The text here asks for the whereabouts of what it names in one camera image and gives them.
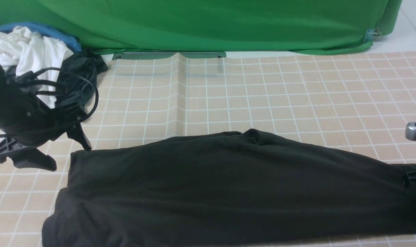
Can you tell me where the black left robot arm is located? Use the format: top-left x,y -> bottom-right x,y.
0,65 -> 92,172

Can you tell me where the dark gray crumpled garment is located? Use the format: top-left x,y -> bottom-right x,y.
4,48 -> 109,107

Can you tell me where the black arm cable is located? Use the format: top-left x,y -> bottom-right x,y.
0,67 -> 99,139

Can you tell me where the white crumpled garment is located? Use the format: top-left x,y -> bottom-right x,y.
0,26 -> 74,108

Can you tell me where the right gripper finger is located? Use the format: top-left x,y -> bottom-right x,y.
402,170 -> 416,187

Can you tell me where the dark gray long-sleeve top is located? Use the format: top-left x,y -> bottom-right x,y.
42,129 -> 416,247

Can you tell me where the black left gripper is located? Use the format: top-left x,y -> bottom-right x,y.
0,87 -> 92,172

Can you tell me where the blue crumpled garment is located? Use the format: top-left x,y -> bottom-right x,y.
0,22 -> 82,53

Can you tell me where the green backdrop cloth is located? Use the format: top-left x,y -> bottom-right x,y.
0,0 -> 401,55

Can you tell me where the blue binder clip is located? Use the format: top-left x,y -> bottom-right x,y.
364,28 -> 382,43

